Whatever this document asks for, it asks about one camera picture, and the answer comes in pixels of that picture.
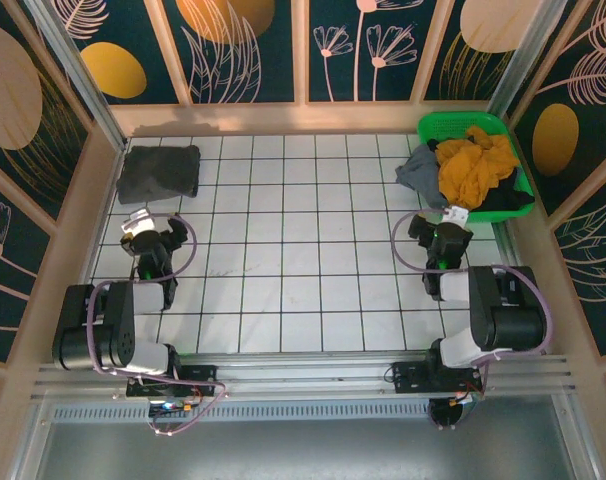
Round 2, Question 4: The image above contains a dark grey t-shirt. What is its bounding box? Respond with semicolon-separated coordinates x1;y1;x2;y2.
116;144;202;205

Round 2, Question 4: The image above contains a light grey t-shirt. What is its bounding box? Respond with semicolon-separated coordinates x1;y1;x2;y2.
394;144;452;209

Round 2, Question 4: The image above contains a yellow t-shirt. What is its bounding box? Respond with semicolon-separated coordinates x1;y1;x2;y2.
435;125;522;211

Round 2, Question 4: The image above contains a black t-shirt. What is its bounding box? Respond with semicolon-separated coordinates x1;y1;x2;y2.
426;139;537;214

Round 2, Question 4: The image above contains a green plastic basket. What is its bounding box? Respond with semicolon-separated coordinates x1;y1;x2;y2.
416;110;534;224

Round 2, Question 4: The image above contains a grey metal panel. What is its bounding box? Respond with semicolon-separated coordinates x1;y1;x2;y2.
12;394;599;480

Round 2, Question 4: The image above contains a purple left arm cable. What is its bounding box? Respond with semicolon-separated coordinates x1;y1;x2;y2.
88;212;229;437

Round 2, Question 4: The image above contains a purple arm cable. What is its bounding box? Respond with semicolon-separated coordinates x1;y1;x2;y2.
88;212;229;437
391;208;554;432

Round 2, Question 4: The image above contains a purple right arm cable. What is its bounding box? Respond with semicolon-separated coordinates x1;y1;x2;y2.
391;208;554;432

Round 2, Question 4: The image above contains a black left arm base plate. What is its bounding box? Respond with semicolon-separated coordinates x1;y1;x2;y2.
125;364;219;399

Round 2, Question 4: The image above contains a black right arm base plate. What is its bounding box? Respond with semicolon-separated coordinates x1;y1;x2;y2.
390;360;437;396

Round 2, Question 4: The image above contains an aluminium frame post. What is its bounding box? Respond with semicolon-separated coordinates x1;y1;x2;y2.
25;0;129;151
487;0;559;119

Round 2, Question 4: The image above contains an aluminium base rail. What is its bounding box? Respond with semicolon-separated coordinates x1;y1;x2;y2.
30;352;577;401

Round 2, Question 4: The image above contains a grey slotted cable duct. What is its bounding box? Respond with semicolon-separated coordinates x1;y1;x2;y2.
50;403;434;424

